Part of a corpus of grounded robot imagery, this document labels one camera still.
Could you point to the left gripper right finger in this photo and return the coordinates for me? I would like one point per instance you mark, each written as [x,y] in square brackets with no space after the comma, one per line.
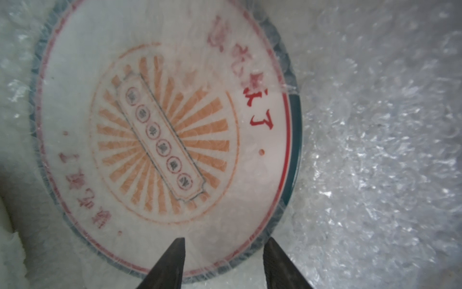
[280,271]

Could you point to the bubble wrap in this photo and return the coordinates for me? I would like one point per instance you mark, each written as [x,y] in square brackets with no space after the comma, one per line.
[378,202]

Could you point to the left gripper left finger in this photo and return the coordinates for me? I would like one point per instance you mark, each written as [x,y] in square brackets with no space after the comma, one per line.
[168,271]

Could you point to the orange sunburst dinner plate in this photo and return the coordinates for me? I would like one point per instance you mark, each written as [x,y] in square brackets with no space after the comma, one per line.
[155,120]

